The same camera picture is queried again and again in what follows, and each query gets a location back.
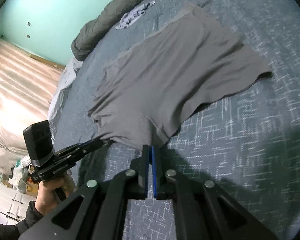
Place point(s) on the light grey bed sheet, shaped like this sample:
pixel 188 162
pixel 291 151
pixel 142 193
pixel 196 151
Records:
pixel 66 80

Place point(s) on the light blue crumpled garment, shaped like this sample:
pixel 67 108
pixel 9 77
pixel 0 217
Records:
pixel 131 17

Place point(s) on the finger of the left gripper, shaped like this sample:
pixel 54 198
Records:
pixel 90 146

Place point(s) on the dark blue patterned bedspread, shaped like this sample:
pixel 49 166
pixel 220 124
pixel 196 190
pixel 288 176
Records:
pixel 248 143

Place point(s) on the person left hand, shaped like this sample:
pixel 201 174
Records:
pixel 46 201

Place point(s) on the pink curtain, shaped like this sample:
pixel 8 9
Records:
pixel 27 87

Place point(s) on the wooden frame by wall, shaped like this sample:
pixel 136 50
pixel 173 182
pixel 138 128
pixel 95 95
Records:
pixel 47 62

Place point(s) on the rolled dark grey duvet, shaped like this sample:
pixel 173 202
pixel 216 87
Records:
pixel 93 31

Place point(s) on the grey shorts garment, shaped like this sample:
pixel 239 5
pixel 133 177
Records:
pixel 148 91

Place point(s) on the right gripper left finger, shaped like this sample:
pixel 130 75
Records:
pixel 96 210

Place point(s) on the white plastic bags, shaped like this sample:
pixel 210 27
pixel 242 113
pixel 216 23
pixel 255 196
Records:
pixel 21 174

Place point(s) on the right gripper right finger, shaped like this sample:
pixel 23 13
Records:
pixel 203 210

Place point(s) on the person left forearm sleeve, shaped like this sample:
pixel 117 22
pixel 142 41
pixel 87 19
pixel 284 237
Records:
pixel 15 231

